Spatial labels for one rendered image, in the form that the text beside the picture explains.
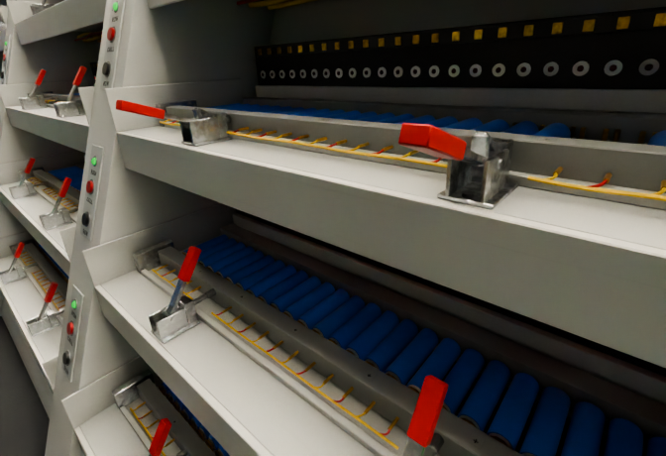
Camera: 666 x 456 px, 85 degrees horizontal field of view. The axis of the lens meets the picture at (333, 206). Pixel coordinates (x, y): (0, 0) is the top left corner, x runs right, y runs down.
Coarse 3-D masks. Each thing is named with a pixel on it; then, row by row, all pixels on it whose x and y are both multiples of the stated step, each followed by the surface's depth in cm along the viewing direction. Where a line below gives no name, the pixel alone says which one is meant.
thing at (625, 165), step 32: (256, 128) 35; (288, 128) 32; (320, 128) 29; (352, 128) 27; (384, 128) 25; (448, 128) 24; (416, 160) 22; (512, 160) 20; (544, 160) 19; (576, 160) 18; (608, 160) 17; (640, 160) 17; (608, 192) 16; (640, 192) 16
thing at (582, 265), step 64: (128, 128) 44; (192, 192) 35; (256, 192) 28; (320, 192) 23; (384, 192) 20; (512, 192) 19; (384, 256) 21; (448, 256) 18; (512, 256) 16; (576, 256) 14; (640, 256) 13; (576, 320) 15; (640, 320) 14
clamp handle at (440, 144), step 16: (416, 128) 13; (432, 128) 12; (400, 144) 13; (416, 144) 13; (432, 144) 13; (448, 144) 14; (464, 144) 15; (480, 144) 18; (464, 160) 17; (480, 160) 17
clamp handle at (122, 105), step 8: (120, 104) 29; (128, 104) 29; (136, 104) 30; (136, 112) 30; (144, 112) 30; (152, 112) 31; (160, 112) 31; (200, 112) 34; (176, 120) 33; (184, 120) 33; (192, 120) 34
